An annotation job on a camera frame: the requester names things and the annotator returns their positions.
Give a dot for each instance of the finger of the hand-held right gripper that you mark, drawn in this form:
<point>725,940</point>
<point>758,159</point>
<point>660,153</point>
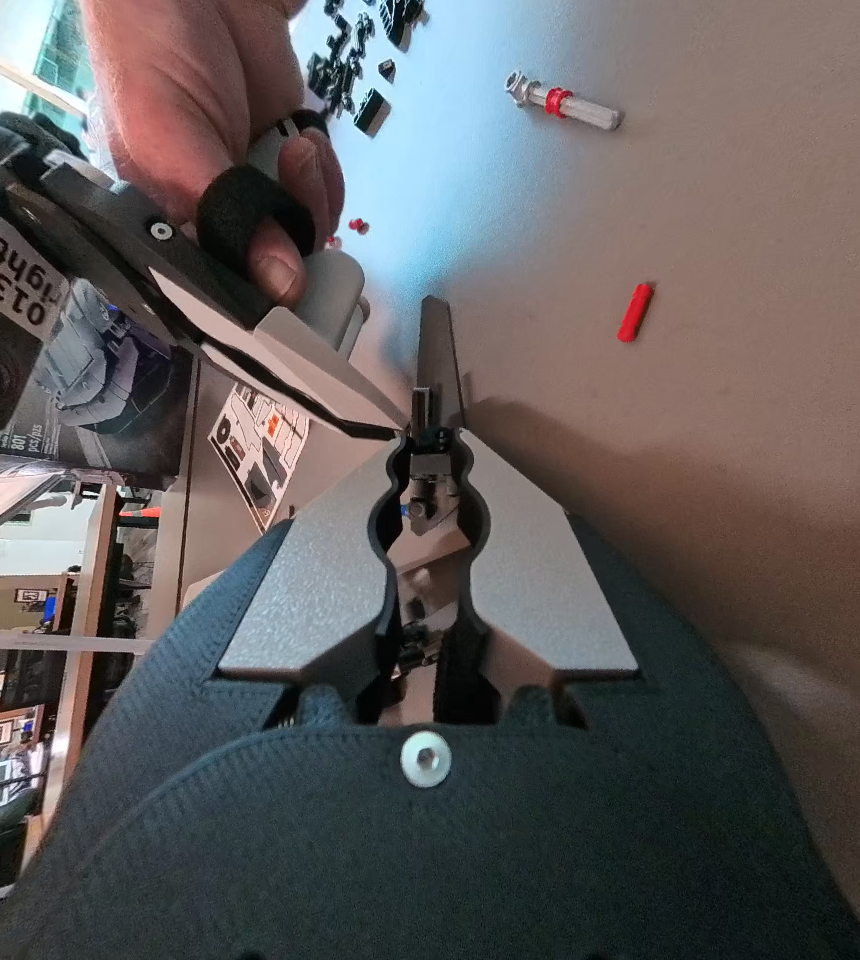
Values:
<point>272,386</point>
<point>302,360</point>

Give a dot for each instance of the dark lego set box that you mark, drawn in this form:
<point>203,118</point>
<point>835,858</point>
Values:
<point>122,420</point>

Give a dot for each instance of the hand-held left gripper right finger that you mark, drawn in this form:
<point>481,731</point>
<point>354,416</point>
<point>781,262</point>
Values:
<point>550,600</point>

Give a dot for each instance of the pile of black lego pieces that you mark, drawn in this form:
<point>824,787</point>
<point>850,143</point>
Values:
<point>373,109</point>

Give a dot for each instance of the white lego axle red bush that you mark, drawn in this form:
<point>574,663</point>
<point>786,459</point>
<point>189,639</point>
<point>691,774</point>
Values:
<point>580,109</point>

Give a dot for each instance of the long red lego pin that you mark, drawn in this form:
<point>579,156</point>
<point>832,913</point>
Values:
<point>636,313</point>

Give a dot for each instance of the wooden shelf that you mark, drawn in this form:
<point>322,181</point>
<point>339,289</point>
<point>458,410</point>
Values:
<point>96,570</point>

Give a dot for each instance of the grey lego blade assembly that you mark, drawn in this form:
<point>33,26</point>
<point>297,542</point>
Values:
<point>437,352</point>

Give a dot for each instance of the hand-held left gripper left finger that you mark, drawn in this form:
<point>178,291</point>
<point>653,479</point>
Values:
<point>310,600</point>

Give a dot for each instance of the person's right hand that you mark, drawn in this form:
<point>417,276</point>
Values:
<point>189,90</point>

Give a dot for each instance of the lego sticker sheet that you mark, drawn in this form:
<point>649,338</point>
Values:
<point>265,450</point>

